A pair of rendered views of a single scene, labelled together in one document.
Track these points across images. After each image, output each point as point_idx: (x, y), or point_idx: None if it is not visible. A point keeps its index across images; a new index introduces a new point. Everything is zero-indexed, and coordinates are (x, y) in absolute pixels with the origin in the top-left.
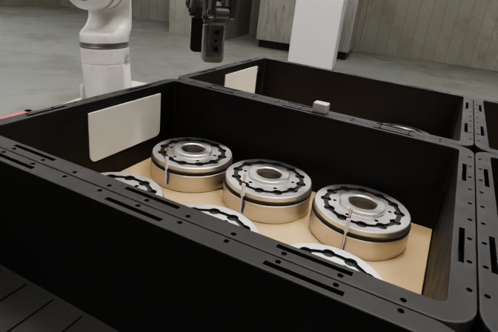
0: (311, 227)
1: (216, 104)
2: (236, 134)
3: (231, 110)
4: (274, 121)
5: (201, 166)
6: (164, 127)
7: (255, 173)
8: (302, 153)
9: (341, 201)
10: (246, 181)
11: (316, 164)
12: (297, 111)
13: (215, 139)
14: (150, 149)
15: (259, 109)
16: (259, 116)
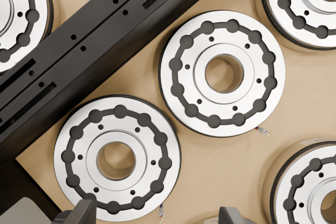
0: (300, 51)
1: (43, 113)
2: (94, 78)
3: (72, 88)
4: (145, 26)
5: (173, 162)
6: (11, 187)
7: (221, 95)
8: None
9: (323, 11)
10: (233, 113)
11: None
12: None
13: (66, 105)
14: (45, 204)
15: (116, 47)
16: (120, 47)
